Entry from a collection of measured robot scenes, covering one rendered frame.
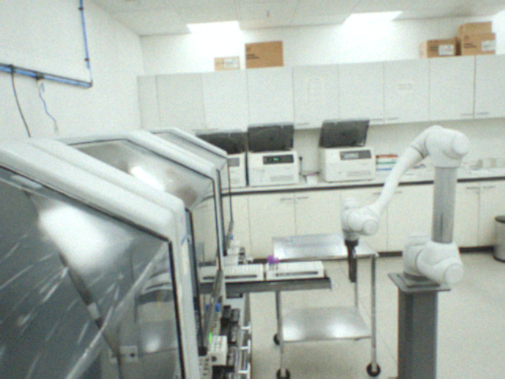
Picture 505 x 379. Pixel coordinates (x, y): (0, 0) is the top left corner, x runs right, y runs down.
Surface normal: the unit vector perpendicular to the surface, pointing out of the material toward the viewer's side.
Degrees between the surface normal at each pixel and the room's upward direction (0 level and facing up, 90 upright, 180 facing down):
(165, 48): 90
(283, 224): 90
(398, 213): 90
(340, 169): 90
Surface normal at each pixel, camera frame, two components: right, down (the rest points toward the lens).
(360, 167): -0.01, 0.16
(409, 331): -0.71, 0.15
